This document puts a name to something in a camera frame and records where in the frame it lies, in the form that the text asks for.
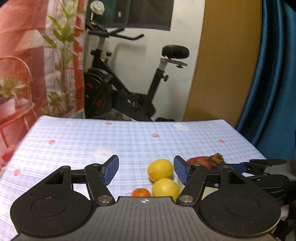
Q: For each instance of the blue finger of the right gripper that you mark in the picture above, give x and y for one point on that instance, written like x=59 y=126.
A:
x=264 y=167
x=238 y=167

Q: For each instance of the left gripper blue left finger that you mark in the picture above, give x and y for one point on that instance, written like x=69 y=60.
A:
x=98 y=177

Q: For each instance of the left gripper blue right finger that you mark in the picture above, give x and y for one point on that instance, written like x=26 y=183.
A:
x=193 y=178

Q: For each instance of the dark purple mangosteen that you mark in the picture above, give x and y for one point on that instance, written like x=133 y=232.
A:
x=211 y=162

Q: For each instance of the yellow lemon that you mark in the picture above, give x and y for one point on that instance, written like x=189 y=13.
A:
x=165 y=187
x=158 y=169

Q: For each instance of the blue curtain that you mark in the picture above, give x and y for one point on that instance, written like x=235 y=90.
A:
x=268 y=118

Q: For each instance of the small orange tangerine far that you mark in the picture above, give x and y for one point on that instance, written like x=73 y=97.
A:
x=141 y=192

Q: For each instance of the blue plaid tablecloth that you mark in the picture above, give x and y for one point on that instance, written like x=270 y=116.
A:
x=55 y=142

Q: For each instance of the wooden door panel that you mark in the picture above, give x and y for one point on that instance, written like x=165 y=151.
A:
x=226 y=61

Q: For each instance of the printed backdrop cloth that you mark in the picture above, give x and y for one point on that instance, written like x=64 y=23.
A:
x=42 y=52

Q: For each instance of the dark window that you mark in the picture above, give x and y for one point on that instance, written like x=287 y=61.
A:
x=146 y=14

